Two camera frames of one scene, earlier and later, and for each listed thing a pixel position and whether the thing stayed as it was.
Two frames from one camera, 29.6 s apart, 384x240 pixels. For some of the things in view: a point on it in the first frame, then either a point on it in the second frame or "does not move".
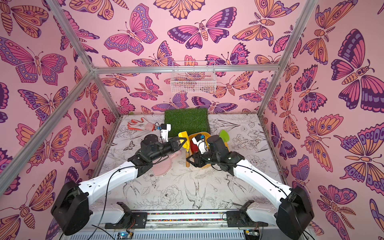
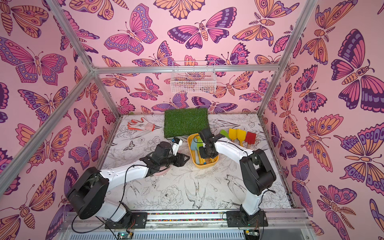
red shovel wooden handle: [193, 147] → [250, 139]
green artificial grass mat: [191, 120] does not move
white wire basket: [193, 82] does not move
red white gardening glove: [142, 125] does not move
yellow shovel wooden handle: [184, 135] → [232, 133]
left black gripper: [173, 145] → [180, 159]
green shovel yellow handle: [225, 136] does not move
